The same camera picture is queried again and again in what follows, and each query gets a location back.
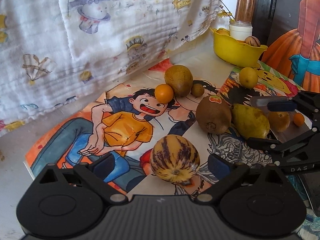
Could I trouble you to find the large brown-green fruit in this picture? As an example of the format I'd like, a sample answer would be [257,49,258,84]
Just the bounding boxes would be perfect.
[164,65,193,97]

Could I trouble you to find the girl in orange dress poster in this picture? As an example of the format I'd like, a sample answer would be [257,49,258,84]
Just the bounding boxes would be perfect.
[262,0,319,93]

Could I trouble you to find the green yellow pear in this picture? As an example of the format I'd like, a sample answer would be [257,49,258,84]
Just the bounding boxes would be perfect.
[231,103,270,139]

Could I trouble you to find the white cartoon print cloth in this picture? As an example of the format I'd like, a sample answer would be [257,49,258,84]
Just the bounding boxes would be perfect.
[1,0,220,134]

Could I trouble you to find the colourful cartoon drawing mat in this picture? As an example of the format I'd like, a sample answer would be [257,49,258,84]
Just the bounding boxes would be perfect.
[24,57,320,240]

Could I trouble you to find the striped pepino in bowl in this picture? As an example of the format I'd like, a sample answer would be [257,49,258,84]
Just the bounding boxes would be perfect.
[244,36,261,47]

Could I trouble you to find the small orange kumquat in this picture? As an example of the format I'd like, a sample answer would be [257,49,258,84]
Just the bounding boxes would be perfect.
[155,84,174,103]

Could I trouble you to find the brown kiwi fruit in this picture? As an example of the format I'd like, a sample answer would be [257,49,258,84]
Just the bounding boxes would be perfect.
[196,95,232,134]

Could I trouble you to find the yellow plastic bowl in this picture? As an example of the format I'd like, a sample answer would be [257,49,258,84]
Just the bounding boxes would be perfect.
[210,28,268,68]

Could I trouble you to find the small brown round fruit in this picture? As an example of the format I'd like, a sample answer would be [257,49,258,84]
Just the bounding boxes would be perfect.
[191,83,204,98]

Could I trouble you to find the large orange mandarin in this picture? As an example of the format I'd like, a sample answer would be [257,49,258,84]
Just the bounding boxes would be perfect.
[293,112,305,127]

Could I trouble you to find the white foam cup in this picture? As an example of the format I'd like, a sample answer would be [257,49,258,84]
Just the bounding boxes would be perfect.
[229,21,253,41]

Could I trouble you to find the round yellow lemon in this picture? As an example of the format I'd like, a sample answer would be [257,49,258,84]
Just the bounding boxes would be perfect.
[239,67,258,89]

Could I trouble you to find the yellow apple in bowl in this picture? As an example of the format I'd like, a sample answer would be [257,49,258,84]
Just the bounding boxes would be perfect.
[216,28,230,36]

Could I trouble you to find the striped pepino melon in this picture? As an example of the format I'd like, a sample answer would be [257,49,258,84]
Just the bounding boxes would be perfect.
[150,134,200,183]

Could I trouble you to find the brown wooden frame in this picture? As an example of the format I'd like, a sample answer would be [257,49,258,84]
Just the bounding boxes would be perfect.
[234,0,255,22]

